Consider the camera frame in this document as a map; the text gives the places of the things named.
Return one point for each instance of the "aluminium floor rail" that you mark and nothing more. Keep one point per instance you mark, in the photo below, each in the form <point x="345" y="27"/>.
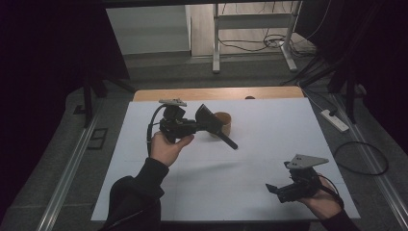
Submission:
<point x="67" y="176"/>
<point x="385" y="189"/>

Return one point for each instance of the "white metal stand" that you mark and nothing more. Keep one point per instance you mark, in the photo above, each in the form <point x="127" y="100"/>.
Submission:
<point x="253" y="20"/>

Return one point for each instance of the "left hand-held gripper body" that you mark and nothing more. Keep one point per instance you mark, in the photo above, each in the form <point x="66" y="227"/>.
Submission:
<point x="174" y="125"/>

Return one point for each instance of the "dark curtain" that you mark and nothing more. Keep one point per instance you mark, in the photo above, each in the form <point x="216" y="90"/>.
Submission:
<point x="378" y="48"/>
<point x="48" y="64"/>

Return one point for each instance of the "tan cup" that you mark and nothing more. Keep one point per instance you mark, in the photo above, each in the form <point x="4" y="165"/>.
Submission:
<point x="226" y="123"/>

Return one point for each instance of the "person's left hand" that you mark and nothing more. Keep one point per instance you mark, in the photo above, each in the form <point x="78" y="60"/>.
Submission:
<point x="166" y="150"/>

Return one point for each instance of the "wooden table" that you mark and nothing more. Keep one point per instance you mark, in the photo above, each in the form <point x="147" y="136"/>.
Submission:
<point x="205" y="94"/>

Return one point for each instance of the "white table cover board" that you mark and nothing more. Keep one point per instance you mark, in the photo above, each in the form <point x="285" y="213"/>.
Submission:
<point x="224" y="186"/>

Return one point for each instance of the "black plug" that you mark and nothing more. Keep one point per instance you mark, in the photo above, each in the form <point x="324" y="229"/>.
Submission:
<point x="332" y="112"/>

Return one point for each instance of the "white power strip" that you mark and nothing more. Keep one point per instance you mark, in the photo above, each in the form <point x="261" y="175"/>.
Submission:
<point x="336" y="122"/>

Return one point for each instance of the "dark round table grommet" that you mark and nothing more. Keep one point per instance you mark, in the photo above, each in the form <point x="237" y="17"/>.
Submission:
<point x="249" y="97"/>

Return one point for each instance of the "person's right hand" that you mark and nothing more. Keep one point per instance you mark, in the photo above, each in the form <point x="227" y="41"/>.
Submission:
<point x="322" y="203"/>

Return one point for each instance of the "black tripod stand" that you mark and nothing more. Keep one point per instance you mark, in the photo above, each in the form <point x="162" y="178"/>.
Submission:
<point x="87" y="102"/>
<point x="351" y="99"/>

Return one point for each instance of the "small black floor plate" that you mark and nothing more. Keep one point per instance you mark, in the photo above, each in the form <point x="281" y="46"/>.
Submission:
<point x="79" y="109"/>

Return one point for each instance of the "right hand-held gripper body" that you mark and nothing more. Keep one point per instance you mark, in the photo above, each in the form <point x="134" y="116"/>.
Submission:
<point x="301" y="186"/>

